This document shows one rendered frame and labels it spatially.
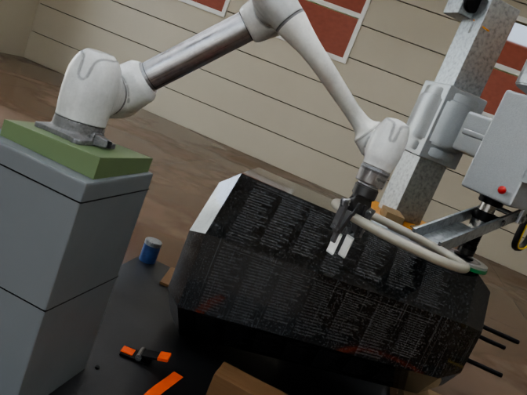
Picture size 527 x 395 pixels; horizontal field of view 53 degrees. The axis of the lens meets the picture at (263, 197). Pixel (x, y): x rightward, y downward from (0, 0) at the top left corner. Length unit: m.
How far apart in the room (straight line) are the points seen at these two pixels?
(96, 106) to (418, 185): 1.97
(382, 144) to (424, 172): 1.53
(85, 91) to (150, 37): 7.86
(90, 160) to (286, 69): 7.26
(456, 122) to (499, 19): 0.58
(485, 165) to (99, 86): 1.50
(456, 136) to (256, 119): 5.92
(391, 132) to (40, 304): 1.12
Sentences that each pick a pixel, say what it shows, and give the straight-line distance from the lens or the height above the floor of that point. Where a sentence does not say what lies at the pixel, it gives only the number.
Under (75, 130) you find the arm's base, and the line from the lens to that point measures 1.68.
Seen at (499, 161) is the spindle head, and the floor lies 1.27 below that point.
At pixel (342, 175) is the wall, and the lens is 8.43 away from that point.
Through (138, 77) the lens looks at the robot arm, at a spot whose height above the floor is 1.08.
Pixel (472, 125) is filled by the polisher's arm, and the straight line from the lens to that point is 3.05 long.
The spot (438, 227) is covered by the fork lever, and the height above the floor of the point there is 0.95.
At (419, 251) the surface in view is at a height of 0.94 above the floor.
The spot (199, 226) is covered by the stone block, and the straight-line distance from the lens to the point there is 2.19.
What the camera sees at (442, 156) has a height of 1.20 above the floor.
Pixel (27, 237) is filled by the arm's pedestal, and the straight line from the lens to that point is 1.64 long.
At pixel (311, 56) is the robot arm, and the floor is 1.34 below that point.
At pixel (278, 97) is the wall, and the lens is 8.61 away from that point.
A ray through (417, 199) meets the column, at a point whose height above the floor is 0.92.
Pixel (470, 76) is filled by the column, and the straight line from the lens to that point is 3.13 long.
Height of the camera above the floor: 1.23
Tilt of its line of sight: 12 degrees down
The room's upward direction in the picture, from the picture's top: 22 degrees clockwise
